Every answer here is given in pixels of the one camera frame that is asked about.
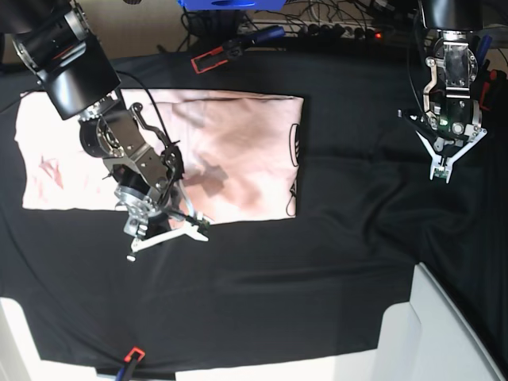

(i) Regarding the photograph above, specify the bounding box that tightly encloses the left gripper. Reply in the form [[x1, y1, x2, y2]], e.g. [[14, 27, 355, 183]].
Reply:
[[430, 137, 456, 157]]

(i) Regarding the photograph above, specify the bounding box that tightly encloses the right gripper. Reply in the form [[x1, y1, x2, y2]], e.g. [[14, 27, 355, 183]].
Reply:
[[123, 213, 171, 241]]

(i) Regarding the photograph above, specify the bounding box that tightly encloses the light pink T-shirt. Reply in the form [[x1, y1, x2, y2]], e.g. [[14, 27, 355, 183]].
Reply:
[[15, 89, 303, 224]]

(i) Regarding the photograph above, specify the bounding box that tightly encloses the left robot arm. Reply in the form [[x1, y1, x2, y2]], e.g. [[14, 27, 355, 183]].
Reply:
[[399, 1, 483, 159]]

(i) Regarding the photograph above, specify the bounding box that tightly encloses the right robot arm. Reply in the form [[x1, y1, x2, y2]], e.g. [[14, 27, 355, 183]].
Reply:
[[1, 1, 186, 241]]

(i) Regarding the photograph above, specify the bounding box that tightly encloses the red black clamp right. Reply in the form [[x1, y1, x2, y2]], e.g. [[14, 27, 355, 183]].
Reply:
[[471, 34, 507, 112]]

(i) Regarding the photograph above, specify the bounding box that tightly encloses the red black clamp bottom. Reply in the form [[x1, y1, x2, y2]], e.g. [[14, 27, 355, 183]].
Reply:
[[114, 346, 146, 381]]

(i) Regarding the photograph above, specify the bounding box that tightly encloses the blue plastic object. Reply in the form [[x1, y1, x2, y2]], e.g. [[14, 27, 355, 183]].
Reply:
[[177, 0, 286, 11]]

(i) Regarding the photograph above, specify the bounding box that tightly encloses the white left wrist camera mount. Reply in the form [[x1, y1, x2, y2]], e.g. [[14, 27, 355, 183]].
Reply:
[[398, 110, 487, 183]]

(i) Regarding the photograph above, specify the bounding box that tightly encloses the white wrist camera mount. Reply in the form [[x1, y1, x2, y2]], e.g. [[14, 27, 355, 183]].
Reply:
[[126, 212, 214, 262], [398, 110, 487, 183]]

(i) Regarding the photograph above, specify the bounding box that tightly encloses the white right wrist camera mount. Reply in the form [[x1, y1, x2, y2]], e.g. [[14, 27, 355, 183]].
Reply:
[[126, 212, 214, 262]]

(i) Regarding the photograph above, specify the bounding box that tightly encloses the blue-handled red black clamp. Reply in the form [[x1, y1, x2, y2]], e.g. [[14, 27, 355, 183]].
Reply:
[[190, 25, 286, 75]]

